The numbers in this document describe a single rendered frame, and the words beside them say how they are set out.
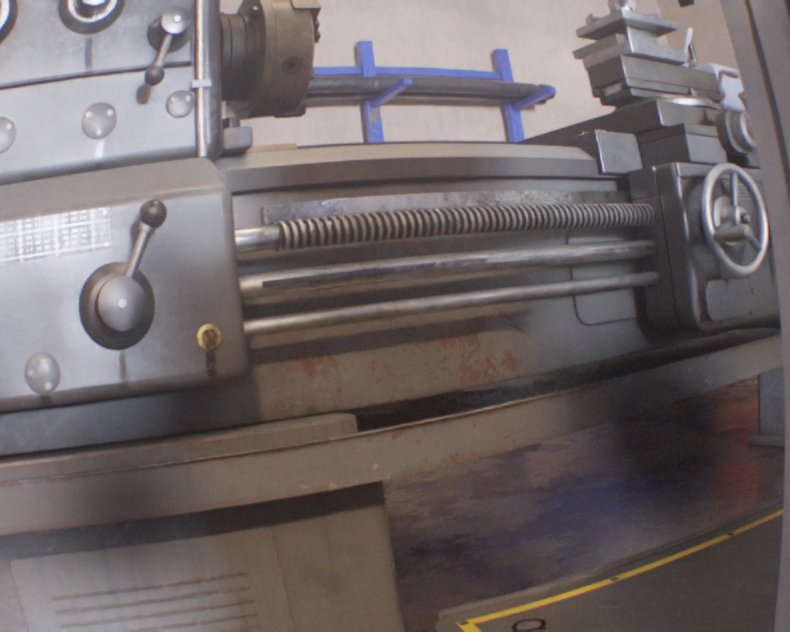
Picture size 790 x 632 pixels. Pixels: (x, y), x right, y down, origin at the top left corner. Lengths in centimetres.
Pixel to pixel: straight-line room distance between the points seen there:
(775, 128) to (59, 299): 76
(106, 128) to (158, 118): 8
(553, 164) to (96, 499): 92
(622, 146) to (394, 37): 381
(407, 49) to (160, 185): 430
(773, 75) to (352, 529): 87
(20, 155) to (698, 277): 111
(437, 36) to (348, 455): 452
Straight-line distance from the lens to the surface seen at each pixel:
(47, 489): 94
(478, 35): 555
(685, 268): 140
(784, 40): 50
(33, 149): 110
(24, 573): 107
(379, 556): 117
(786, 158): 51
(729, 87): 216
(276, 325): 107
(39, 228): 94
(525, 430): 114
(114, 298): 88
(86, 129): 110
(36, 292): 94
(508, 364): 133
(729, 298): 145
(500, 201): 132
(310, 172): 118
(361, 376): 121
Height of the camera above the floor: 62
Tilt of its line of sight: 2 degrees down
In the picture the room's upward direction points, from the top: 7 degrees counter-clockwise
